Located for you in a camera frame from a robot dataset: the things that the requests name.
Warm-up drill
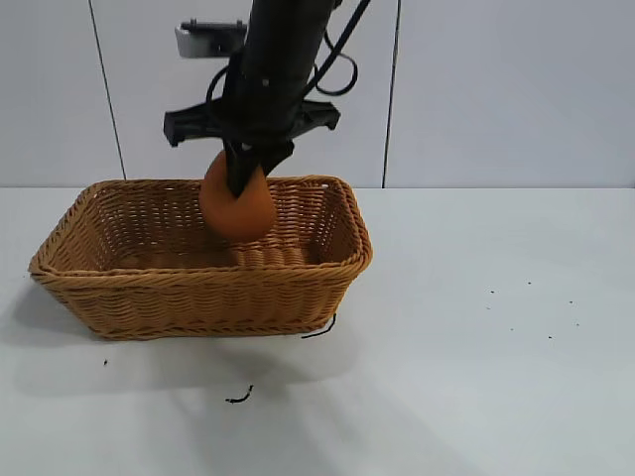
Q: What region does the orange fruit with knobbed top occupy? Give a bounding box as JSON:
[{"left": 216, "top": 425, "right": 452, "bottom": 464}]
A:
[{"left": 198, "top": 150, "right": 276, "bottom": 244}]

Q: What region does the black looping arm cable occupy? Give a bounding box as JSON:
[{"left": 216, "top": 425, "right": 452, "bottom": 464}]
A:
[{"left": 204, "top": 0, "right": 373, "bottom": 116}]

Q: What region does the short curled black thread piece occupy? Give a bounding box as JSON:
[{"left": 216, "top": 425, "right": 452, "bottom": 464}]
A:
[{"left": 224, "top": 385, "right": 255, "bottom": 405}]

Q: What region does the long black thread piece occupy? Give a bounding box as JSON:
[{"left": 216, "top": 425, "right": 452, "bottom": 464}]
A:
[{"left": 301, "top": 312, "right": 338, "bottom": 341}]

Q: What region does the brown woven wicker basket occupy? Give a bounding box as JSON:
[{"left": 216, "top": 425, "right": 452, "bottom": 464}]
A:
[{"left": 28, "top": 174, "right": 374, "bottom": 342}]

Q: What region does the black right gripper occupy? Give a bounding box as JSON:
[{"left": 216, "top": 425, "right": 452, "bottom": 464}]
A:
[{"left": 163, "top": 97, "right": 342, "bottom": 196}]

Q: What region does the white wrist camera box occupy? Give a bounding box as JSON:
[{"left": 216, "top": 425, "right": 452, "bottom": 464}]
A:
[{"left": 174, "top": 19, "right": 248, "bottom": 60}]

